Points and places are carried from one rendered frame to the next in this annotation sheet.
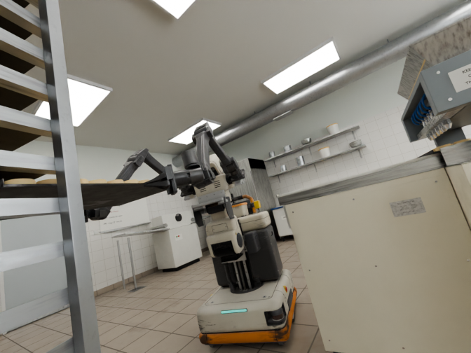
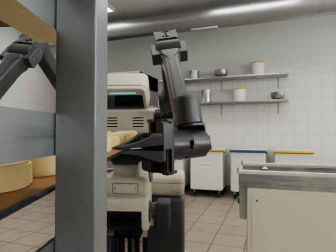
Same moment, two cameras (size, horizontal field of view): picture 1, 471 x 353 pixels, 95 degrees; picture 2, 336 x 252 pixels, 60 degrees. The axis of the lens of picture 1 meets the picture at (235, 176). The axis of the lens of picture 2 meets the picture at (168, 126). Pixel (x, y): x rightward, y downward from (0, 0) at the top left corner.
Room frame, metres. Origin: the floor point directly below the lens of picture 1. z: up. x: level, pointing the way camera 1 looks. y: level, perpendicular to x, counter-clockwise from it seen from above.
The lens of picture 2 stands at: (0.22, 0.34, 1.05)
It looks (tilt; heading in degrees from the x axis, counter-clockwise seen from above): 1 degrees up; 346
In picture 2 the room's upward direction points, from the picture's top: straight up
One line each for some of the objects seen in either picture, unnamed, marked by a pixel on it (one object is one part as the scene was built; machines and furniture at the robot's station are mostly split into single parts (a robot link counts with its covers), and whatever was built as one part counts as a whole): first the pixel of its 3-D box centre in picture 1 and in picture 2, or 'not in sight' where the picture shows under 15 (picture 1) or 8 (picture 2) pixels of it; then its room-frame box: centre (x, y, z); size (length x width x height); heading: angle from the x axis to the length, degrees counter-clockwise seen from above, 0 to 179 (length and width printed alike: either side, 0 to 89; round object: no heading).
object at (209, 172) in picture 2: not in sight; (209, 171); (4.80, -1.53, 0.39); 0.64 x 0.54 x 0.77; 147
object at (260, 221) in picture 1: (241, 244); (138, 210); (1.93, 0.09, 0.59); 0.55 x 0.34 x 0.83; 71
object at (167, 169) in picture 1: (157, 179); (139, 142); (0.73, 0.27, 1.03); 0.09 x 0.07 x 0.07; 116
